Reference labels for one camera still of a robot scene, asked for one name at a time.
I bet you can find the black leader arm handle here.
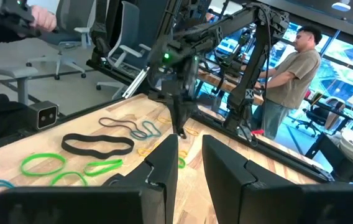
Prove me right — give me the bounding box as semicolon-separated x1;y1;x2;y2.
0;0;42;37

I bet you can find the round green rubber band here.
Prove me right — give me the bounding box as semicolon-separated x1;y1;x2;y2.
20;152;67;177

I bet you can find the wooden desk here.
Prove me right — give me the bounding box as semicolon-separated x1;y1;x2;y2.
196;70;264;105

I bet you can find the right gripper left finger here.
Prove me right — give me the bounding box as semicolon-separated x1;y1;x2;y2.
0;133;180;224

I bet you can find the person's hand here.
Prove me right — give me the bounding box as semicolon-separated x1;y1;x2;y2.
29;5;58;34

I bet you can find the dark brown thin rubber band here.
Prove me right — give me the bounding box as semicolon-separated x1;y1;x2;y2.
98;116;149;140

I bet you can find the grey chair armrest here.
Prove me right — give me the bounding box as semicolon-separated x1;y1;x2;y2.
0;66;39;106

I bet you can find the black office chair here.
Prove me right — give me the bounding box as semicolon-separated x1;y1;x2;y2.
295;107;331;138

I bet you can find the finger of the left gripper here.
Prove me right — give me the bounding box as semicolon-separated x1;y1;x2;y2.
167;104;185;138
181;105;198;138

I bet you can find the grey white office chair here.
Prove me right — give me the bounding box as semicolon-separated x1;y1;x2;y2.
95;1;152;100
25;0;97;81

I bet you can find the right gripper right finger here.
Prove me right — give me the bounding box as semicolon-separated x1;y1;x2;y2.
201;134;353;224

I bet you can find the table-level camera box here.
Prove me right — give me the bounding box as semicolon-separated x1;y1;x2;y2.
27;100;60;131

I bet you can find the teal rubber band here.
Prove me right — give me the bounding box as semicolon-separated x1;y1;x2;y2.
129;120;162;141

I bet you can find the wide black rubber band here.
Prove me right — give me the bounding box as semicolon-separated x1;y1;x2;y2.
61;133;135;161

